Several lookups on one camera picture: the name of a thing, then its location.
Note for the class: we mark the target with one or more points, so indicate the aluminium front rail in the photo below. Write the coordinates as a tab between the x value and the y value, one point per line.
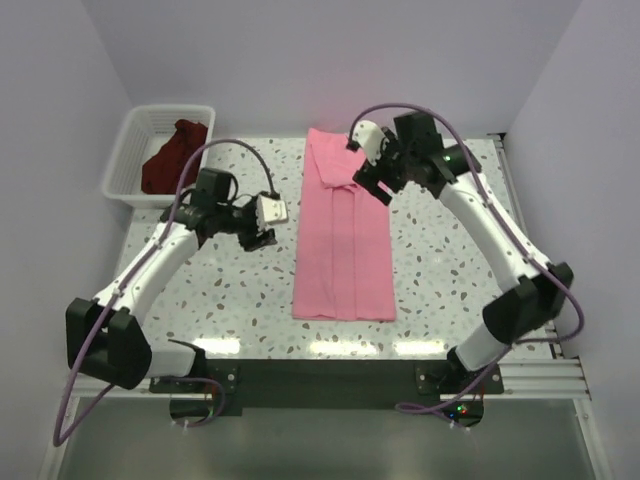
521	379

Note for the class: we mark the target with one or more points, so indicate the white plastic laundry basket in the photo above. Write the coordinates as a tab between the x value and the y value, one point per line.
144	131

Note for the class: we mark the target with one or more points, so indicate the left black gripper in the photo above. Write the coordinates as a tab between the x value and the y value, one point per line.
252	241

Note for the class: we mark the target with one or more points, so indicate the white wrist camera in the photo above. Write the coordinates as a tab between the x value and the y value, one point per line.
370	139
270	212

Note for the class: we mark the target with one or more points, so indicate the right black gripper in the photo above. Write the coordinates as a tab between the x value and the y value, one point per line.
368	176

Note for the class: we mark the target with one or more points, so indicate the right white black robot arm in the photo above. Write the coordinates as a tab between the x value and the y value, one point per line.
533	288

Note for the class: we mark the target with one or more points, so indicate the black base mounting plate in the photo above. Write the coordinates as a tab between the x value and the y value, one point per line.
231	387

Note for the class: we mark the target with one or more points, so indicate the pink t-shirt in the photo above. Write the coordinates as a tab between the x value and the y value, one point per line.
343	268

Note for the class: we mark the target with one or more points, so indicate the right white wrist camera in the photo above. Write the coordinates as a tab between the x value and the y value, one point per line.
370	139

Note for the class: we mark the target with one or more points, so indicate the aluminium rail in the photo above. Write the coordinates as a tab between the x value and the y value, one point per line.
521	379
517	214

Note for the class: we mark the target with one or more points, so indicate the dark red t-shirt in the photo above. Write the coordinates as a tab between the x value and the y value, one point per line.
161	173

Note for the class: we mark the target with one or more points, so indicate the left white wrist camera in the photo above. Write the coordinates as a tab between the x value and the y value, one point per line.
270	212

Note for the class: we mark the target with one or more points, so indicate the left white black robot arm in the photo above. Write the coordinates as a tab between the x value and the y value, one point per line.
104	335

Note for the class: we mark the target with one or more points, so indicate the aluminium right side rail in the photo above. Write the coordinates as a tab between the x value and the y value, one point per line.
517	214

